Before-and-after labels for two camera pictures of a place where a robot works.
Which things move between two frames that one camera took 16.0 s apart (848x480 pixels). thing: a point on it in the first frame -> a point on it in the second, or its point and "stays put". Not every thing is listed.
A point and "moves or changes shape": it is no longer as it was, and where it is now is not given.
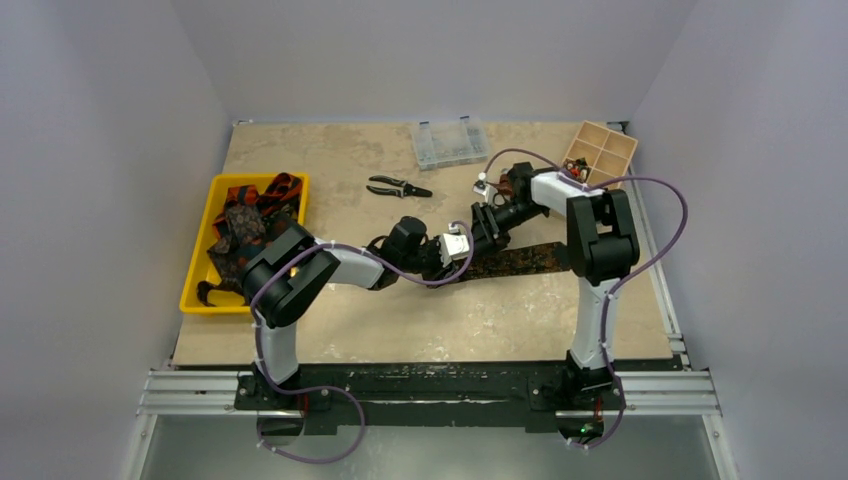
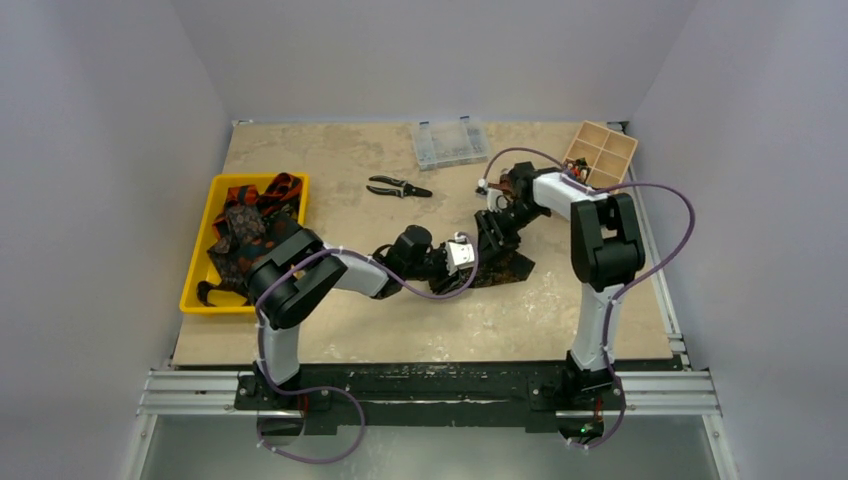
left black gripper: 439,271 stays put
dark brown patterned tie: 537,258 moves or changes shape
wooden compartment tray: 608,153 stays put
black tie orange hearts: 230,265 stays put
